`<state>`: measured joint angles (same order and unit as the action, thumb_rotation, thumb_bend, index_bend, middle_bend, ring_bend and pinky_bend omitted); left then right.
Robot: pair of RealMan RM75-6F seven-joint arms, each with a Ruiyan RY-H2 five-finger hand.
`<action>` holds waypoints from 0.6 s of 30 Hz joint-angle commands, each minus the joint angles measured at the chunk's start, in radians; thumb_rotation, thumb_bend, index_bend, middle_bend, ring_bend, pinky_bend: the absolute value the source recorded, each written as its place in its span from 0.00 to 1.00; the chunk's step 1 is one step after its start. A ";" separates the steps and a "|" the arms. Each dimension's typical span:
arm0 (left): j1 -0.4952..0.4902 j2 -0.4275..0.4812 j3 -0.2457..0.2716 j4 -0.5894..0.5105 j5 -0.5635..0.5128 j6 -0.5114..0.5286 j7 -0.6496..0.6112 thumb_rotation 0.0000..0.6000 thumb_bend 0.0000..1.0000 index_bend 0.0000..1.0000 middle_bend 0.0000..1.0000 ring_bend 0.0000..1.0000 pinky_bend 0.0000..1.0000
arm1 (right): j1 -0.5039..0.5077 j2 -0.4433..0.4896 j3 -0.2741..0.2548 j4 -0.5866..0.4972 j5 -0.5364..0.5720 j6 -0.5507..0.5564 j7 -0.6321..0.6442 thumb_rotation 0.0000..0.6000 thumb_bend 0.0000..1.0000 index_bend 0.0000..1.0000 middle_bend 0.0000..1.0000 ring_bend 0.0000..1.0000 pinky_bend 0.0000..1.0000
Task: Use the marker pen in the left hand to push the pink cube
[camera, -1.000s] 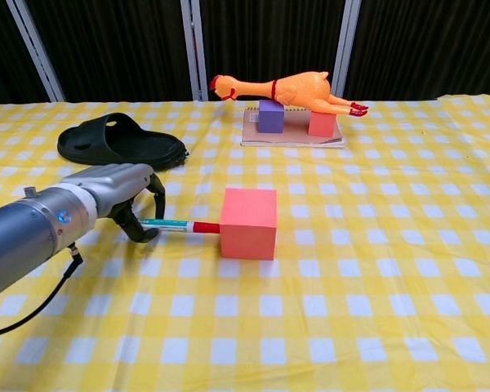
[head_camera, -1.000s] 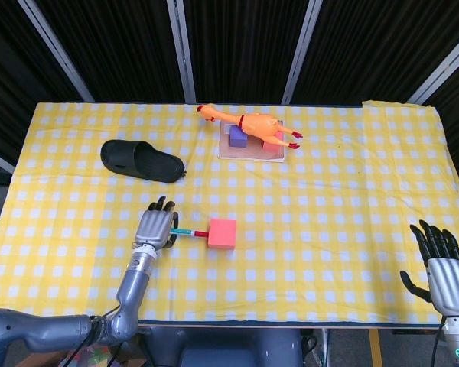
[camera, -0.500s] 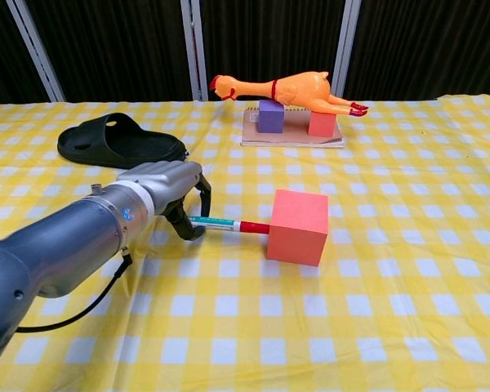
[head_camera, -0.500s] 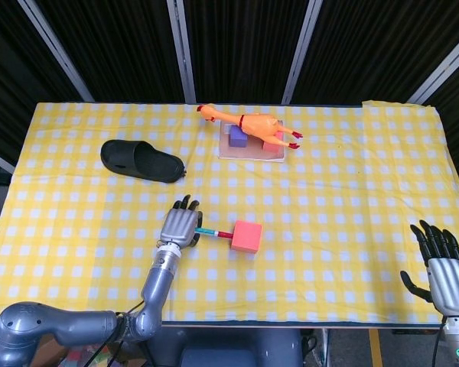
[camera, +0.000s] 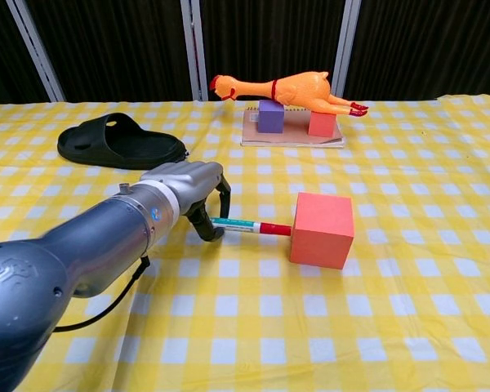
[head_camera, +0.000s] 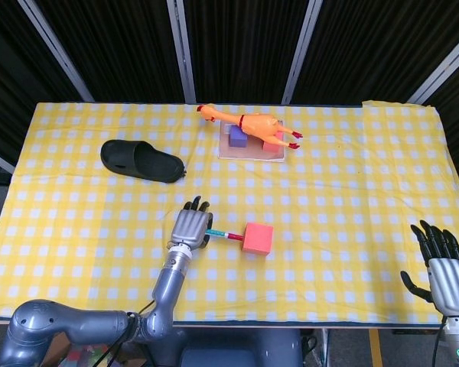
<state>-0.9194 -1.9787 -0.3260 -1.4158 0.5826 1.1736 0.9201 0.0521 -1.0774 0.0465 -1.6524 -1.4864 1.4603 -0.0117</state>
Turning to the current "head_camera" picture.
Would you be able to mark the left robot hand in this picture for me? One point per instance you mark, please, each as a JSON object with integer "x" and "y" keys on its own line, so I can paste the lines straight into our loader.
{"x": 191, "y": 225}

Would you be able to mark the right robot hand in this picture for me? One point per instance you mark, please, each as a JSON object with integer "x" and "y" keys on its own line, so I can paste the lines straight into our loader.
{"x": 448, "y": 281}

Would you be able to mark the red teal marker pen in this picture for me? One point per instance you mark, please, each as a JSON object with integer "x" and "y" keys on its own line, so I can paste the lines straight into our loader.
{"x": 225, "y": 234}

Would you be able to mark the large pink foam cube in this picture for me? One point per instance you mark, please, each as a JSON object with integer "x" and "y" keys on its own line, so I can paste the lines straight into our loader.
{"x": 257, "y": 238}

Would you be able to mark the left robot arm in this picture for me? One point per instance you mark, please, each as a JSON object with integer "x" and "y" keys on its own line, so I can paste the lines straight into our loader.
{"x": 99, "y": 325}

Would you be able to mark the purple block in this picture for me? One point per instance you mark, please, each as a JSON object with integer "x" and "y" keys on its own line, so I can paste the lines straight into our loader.
{"x": 237, "y": 137}

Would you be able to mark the black rubber slipper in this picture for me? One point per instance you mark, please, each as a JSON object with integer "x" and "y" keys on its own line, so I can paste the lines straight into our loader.
{"x": 141, "y": 161}

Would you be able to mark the small pink foam block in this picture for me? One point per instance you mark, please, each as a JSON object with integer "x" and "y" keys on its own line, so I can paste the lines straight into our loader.
{"x": 271, "y": 145}

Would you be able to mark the orange rubber chicken toy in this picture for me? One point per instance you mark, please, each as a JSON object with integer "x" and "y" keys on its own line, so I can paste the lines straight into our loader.
{"x": 252, "y": 125}

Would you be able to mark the blue grey chair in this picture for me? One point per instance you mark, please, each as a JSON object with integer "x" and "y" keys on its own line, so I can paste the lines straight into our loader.
{"x": 245, "y": 349}

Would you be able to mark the cardboard box with colourful contents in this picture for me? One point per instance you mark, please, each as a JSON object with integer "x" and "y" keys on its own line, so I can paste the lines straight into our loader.
{"x": 80, "y": 351}

